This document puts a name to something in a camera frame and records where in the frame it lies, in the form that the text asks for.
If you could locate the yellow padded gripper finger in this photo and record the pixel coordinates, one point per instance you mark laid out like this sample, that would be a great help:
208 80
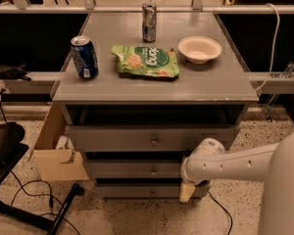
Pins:
186 192

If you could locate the grey drawer cabinet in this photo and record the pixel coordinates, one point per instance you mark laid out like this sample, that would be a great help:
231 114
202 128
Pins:
152 103

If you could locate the black cloth on rail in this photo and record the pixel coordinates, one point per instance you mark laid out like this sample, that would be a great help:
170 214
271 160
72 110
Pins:
14 72

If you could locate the blue soda can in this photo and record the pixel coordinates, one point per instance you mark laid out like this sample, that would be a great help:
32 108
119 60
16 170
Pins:
84 57

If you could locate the grey drawer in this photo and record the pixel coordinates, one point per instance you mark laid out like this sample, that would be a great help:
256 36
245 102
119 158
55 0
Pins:
139 191
147 138
133 169

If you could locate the green chip bag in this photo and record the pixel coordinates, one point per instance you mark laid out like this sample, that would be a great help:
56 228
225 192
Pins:
146 61

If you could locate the silver tall drink can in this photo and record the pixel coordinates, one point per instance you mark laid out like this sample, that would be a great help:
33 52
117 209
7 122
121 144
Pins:
149 22

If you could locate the grey bottom drawer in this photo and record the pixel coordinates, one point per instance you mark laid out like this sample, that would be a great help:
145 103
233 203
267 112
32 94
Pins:
139 191

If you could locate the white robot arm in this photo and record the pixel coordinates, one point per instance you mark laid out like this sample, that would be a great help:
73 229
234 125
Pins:
273 165

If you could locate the cardboard box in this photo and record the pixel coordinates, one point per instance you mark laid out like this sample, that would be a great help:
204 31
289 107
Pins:
55 156

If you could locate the grey top drawer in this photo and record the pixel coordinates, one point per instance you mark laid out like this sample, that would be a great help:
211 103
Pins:
147 138

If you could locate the white bowl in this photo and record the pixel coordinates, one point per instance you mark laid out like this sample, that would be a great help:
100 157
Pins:
199 49

